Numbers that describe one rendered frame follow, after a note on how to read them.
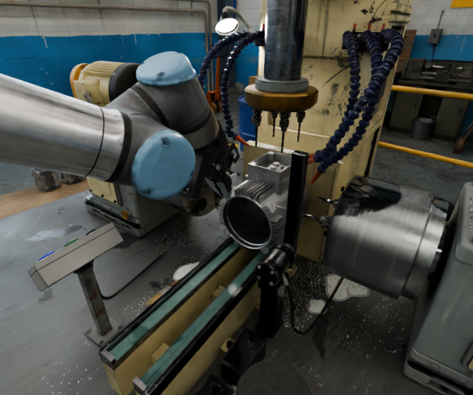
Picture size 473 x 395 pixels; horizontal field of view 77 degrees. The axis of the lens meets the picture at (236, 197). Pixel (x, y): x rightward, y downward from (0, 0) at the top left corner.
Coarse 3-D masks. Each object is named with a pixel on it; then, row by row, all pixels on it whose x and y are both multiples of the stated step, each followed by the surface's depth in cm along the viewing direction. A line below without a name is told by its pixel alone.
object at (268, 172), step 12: (264, 156) 86; (276, 156) 88; (288, 156) 86; (252, 168) 80; (264, 168) 78; (276, 168) 81; (288, 168) 79; (264, 180) 80; (276, 180) 77; (288, 180) 81; (276, 192) 79
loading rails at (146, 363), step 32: (224, 256) 82; (256, 256) 82; (192, 288) 72; (224, 288) 82; (256, 288) 78; (160, 320) 64; (192, 320) 76; (224, 320) 67; (128, 352) 59; (160, 352) 66; (192, 352) 59; (224, 352) 68; (128, 384) 61; (160, 384) 52; (192, 384) 63
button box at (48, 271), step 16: (112, 224) 67; (80, 240) 61; (96, 240) 63; (112, 240) 66; (48, 256) 57; (64, 256) 59; (80, 256) 60; (96, 256) 62; (32, 272) 57; (48, 272) 56; (64, 272) 58
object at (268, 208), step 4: (232, 192) 79; (268, 204) 72; (272, 204) 73; (264, 208) 73; (268, 208) 72; (272, 208) 72; (268, 212) 73; (272, 212) 72; (224, 232) 85; (228, 232) 84; (228, 236) 85; (260, 248) 79; (264, 248) 78; (268, 248) 78; (264, 252) 79
